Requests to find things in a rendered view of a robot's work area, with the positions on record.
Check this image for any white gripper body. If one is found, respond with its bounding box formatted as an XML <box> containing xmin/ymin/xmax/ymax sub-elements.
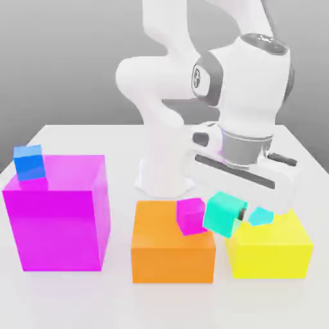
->
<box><xmin>183</xmin><ymin>150</ymin><xmax>303</xmax><ymax>216</ymax></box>

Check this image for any small teal cube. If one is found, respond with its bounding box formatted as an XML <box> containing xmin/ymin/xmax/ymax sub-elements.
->
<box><xmin>202</xmin><ymin>190</ymin><xmax>248</xmax><ymax>239</ymax></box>

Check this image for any small cyan cube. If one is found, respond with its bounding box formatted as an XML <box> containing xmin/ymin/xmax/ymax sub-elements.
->
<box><xmin>248</xmin><ymin>206</ymin><xmax>275</xmax><ymax>227</ymax></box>

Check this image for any small magenta cube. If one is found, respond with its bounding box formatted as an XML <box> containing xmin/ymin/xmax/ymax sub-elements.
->
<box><xmin>176</xmin><ymin>197</ymin><xmax>209</xmax><ymax>236</ymax></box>

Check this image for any small blue cube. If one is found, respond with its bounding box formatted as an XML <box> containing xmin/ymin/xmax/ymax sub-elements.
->
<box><xmin>13</xmin><ymin>144</ymin><xmax>47</xmax><ymax>182</ymax></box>

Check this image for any large yellow box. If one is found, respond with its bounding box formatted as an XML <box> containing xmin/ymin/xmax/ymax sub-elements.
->
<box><xmin>224</xmin><ymin>208</ymin><xmax>315</xmax><ymax>280</ymax></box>

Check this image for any large orange box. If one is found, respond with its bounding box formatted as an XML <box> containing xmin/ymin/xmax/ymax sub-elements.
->
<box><xmin>130</xmin><ymin>200</ymin><xmax>217</xmax><ymax>284</ymax></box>

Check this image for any large magenta box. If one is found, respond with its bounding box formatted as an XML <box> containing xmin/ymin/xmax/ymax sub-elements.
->
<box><xmin>2</xmin><ymin>154</ymin><xmax>112</xmax><ymax>272</ymax></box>

